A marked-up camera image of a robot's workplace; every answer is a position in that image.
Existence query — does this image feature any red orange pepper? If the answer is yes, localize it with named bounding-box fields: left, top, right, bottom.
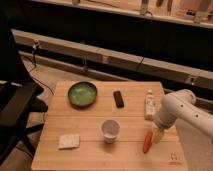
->
left=143, top=131, right=153, bottom=153

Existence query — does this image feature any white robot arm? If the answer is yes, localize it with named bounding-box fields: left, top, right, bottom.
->
left=153, top=89, right=213, bottom=144

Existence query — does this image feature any green ceramic bowl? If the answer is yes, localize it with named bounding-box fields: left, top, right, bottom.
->
left=67, top=82, right=98, bottom=107

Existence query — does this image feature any white squeeze bottle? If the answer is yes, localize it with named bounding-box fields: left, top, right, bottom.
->
left=144, top=90, right=160, bottom=120

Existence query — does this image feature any white paper cup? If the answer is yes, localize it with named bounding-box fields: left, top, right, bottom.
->
left=101, top=120, right=120, bottom=143

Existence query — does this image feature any black rectangular block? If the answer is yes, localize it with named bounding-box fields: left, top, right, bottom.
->
left=113, top=91, right=124, bottom=108

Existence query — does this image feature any black office chair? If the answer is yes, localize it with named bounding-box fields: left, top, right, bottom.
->
left=0, top=9, right=48, bottom=166

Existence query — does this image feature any long grey rail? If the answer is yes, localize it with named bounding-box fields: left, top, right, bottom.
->
left=12, top=29, right=213, bottom=90

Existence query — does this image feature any black floor cable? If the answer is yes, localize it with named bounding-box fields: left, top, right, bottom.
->
left=20, top=43, right=55, bottom=96

